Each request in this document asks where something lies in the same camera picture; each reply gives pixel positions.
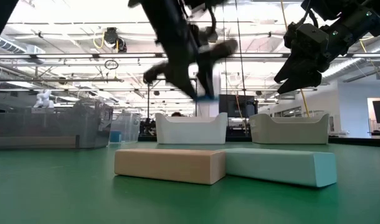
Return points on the white plastic bin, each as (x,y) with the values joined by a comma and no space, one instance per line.
(191,129)

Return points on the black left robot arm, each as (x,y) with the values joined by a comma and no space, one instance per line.
(0,18)

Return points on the small clear plastic bin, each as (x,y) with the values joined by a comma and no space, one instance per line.
(127,127)

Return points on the translucent grey bin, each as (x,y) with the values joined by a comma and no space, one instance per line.
(46,124)

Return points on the white robot figure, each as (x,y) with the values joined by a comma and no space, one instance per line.
(43,99)

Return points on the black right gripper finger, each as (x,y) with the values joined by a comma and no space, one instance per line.
(302,82)
(292,68)

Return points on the small blue block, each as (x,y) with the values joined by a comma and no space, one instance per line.
(207,98)

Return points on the person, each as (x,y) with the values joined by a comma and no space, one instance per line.
(176,114)

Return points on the black metal frame rig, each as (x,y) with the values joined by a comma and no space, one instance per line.
(148,102)

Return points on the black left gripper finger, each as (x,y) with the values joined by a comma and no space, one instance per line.
(207,74)
(185,79)

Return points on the beige plastic bin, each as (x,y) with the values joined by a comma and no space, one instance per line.
(288,130)

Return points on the black monitor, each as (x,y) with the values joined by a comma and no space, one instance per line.
(236,105)

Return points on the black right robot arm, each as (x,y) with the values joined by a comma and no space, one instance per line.
(358,21)

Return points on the long pale teal block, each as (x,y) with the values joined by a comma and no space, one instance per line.
(280,168)

